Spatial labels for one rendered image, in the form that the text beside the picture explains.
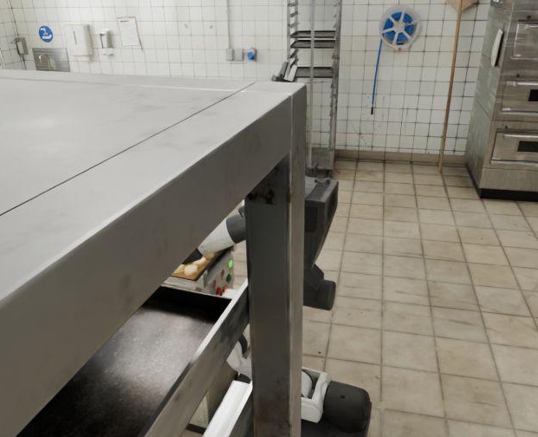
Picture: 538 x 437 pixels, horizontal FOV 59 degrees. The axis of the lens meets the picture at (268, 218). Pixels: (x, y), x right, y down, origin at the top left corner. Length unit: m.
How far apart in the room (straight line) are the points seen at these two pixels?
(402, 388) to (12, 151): 2.57
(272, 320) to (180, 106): 0.15
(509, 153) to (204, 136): 4.64
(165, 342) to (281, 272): 0.08
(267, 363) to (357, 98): 5.30
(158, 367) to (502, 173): 4.66
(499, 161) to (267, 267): 4.50
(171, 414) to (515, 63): 4.48
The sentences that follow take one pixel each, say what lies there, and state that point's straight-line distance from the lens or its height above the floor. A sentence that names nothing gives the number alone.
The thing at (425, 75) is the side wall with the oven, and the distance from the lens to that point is 5.56.
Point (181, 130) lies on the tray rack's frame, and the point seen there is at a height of 1.82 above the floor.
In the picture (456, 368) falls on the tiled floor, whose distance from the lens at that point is 2.87.
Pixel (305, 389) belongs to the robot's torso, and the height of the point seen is 0.32.
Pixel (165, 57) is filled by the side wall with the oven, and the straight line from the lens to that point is 6.04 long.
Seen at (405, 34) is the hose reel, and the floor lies 1.38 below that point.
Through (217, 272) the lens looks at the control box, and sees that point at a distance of 1.93.
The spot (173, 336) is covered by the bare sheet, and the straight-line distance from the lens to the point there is 0.32.
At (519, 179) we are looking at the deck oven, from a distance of 4.93.
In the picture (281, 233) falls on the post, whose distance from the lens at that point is 0.28.
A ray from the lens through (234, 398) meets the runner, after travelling 0.40.
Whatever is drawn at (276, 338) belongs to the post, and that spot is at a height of 1.66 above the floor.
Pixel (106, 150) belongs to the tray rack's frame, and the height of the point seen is 1.82.
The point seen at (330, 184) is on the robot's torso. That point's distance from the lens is 1.70.
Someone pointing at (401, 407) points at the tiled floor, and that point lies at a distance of 2.60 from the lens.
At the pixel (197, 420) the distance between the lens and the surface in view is 2.34.
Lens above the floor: 1.87
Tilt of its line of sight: 26 degrees down
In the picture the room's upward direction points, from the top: 1 degrees counter-clockwise
